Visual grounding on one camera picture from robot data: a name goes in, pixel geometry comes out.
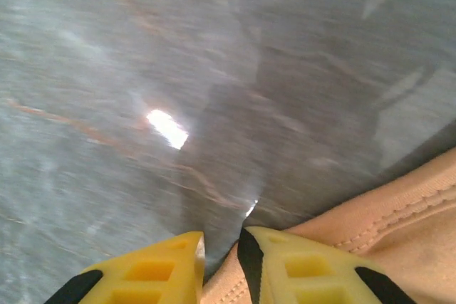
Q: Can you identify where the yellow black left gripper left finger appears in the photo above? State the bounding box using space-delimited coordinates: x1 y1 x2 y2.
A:
44 231 207 304

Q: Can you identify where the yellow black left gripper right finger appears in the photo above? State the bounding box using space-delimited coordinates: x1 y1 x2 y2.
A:
237 226 416 304

